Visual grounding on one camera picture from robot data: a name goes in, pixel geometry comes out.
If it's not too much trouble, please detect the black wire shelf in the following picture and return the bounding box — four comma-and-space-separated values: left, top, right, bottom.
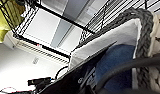
0, 0, 160, 59

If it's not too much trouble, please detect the yellow plush toy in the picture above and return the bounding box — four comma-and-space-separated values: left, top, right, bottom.
0, 1, 19, 44

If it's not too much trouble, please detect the blue cloth item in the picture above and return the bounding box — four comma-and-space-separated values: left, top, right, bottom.
94, 43, 137, 91

